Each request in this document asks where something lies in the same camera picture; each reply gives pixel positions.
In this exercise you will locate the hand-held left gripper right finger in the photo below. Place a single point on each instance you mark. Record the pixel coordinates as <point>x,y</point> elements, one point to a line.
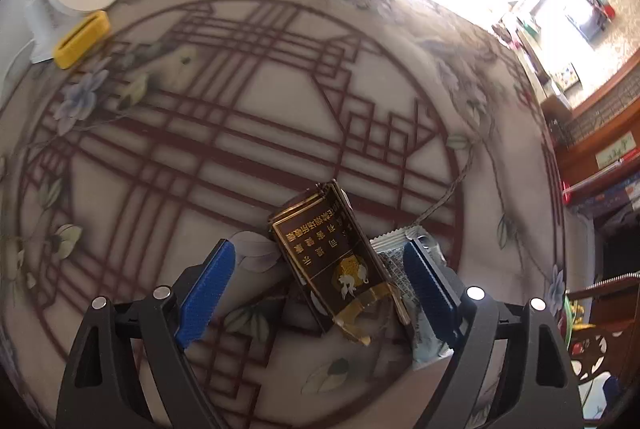
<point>430,294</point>

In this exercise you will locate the small yellow box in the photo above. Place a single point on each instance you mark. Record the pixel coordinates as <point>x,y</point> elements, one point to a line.
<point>80,40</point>

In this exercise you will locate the framed picture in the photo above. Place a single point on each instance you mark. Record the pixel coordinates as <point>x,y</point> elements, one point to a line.
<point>566,76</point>

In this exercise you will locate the wall television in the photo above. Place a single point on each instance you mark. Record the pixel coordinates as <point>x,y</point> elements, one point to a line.
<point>585,23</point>

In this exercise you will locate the coiled metal spring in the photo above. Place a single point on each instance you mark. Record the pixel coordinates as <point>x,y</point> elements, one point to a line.
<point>617,278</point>

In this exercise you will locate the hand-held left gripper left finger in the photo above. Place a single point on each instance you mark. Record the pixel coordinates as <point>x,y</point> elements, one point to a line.
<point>207,294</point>

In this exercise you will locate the carved wooden chair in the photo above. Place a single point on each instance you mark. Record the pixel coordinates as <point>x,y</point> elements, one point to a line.
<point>600,349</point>

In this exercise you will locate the silver grey wrapper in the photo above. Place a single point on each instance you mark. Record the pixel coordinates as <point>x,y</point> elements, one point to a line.
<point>425,354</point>

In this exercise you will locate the long television cabinet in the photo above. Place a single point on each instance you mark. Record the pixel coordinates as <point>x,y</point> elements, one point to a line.
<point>540,69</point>

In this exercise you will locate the wooden wall partition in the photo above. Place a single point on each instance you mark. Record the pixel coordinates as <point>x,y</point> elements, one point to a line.
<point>610,119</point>

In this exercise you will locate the brown cigarette box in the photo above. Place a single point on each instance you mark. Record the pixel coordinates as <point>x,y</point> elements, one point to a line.
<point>330,264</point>

